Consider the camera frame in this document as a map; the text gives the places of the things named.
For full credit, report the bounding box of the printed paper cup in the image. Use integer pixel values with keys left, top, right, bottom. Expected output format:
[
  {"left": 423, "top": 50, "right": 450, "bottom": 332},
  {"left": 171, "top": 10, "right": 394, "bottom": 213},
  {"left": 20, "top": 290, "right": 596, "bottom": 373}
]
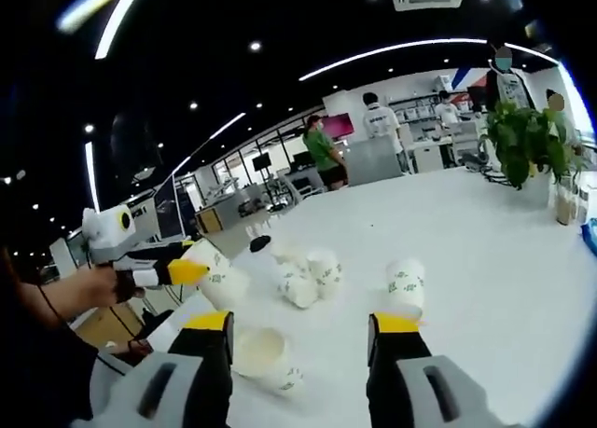
[
  {"left": 179, "top": 239, "right": 251, "bottom": 311},
  {"left": 307, "top": 249, "right": 344, "bottom": 299},
  {"left": 384, "top": 258, "right": 426, "bottom": 320},
  {"left": 279, "top": 267, "right": 321, "bottom": 311}
]

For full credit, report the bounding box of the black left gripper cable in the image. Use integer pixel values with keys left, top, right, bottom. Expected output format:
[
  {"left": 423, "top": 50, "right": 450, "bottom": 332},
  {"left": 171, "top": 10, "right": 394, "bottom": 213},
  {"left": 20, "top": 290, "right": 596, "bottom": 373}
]
[{"left": 39, "top": 283, "right": 150, "bottom": 354}]

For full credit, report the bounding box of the potted green plant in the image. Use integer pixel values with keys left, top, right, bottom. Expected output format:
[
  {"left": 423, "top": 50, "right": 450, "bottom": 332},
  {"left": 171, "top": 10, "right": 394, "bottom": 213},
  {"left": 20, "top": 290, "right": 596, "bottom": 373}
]
[{"left": 479, "top": 99, "right": 589, "bottom": 210}]

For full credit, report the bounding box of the person's left hand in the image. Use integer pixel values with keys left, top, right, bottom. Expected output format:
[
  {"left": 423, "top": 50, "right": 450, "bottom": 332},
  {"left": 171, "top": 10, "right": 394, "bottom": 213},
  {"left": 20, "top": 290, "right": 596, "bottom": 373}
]
[{"left": 67, "top": 263, "right": 121, "bottom": 311}]

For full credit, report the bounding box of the white table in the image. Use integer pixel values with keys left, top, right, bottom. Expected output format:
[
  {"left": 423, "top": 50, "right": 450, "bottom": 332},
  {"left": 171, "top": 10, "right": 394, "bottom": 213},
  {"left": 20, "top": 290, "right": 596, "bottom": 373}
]
[{"left": 139, "top": 166, "right": 597, "bottom": 428}]

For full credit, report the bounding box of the short ceiling light strip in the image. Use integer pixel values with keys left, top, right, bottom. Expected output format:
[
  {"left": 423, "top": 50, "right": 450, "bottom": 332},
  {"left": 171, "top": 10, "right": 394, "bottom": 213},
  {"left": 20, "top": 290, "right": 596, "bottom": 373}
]
[{"left": 172, "top": 113, "right": 246, "bottom": 177}]

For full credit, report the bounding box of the curved ceiling light strip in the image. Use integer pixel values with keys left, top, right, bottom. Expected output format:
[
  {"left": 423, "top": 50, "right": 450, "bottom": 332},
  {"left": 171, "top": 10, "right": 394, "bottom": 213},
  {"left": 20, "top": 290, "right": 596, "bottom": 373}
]
[{"left": 298, "top": 38, "right": 489, "bottom": 82}]

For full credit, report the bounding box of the grey chair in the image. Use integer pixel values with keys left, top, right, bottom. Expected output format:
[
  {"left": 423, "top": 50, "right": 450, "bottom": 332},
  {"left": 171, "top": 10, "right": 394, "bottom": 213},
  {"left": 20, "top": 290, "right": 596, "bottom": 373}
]
[{"left": 347, "top": 136, "right": 405, "bottom": 186}]

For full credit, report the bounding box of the person's black shirt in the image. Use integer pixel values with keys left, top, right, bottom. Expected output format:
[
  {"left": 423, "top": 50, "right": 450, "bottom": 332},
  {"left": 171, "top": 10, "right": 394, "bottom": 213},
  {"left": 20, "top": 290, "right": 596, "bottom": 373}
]
[{"left": 0, "top": 306, "right": 102, "bottom": 428}]

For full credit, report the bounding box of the blue packet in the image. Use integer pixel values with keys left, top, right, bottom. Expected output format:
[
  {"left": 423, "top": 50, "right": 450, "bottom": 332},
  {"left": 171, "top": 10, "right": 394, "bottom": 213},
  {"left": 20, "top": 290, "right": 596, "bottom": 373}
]
[{"left": 580, "top": 217, "right": 597, "bottom": 256}]

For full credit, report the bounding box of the clear glass jar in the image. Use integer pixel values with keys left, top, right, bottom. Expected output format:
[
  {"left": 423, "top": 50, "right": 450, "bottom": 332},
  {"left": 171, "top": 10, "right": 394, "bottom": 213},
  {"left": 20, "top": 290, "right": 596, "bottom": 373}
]
[{"left": 577, "top": 185, "right": 594, "bottom": 224}]

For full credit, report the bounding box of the tangle of black cables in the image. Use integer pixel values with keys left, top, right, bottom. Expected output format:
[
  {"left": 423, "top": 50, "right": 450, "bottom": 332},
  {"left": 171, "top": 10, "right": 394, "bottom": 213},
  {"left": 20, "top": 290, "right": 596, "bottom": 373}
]
[{"left": 461, "top": 150, "right": 509, "bottom": 185}]

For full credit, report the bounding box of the white slatted office chair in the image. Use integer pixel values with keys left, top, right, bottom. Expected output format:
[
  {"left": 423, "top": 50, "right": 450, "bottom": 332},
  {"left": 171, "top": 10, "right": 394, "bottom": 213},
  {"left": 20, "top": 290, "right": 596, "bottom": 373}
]
[{"left": 451, "top": 119, "right": 481, "bottom": 166}]

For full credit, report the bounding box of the white low cabinet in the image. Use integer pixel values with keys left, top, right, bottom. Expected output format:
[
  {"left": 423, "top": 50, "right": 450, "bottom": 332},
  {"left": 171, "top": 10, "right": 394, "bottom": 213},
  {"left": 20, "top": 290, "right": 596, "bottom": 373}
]
[{"left": 412, "top": 145, "right": 444, "bottom": 173}]

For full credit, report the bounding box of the glass jar with beige contents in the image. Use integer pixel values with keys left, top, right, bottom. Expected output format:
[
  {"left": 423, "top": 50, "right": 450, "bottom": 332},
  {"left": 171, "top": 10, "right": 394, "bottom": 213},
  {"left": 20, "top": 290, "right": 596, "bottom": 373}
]
[{"left": 554, "top": 175, "right": 579, "bottom": 227}]

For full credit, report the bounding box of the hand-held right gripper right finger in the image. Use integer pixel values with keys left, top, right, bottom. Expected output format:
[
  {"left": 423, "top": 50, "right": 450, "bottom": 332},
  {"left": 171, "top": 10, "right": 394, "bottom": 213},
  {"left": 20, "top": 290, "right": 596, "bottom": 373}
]
[{"left": 367, "top": 311, "right": 503, "bottom": 428}]

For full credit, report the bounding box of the wide white paper cup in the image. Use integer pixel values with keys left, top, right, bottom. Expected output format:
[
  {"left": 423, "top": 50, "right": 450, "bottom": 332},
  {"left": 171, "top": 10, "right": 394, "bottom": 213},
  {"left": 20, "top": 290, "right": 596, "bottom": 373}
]
[{"left": 232, "top": 327, "right": 304, "bottom": 394}]

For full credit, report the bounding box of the wall shelf with boxes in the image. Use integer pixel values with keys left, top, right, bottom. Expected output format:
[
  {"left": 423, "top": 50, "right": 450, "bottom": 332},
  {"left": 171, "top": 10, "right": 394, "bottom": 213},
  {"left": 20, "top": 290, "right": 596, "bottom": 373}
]
[{"left": 386, "top": 90, "right": 486, "bottom": 126}]

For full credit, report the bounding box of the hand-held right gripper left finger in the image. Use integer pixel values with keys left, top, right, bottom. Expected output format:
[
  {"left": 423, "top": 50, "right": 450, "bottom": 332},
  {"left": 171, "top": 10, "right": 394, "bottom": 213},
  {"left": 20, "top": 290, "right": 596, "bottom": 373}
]
[{"left": 90, "top": 310, "right": 234, "bottom": 428}]

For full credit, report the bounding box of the pink screen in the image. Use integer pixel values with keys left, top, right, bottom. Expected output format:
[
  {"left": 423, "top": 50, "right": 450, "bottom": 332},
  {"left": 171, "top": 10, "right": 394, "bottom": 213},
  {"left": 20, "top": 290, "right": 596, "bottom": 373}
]
[{"left": 321, "top": 113, "right": 355, "bottom": 140}]

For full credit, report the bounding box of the large dark monitor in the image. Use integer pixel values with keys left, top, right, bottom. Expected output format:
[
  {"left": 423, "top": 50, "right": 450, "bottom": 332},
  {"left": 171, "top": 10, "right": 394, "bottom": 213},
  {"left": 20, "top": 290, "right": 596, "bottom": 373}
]
[{"left": 153, "top": 180, "right": 192, "bottom": 241}]

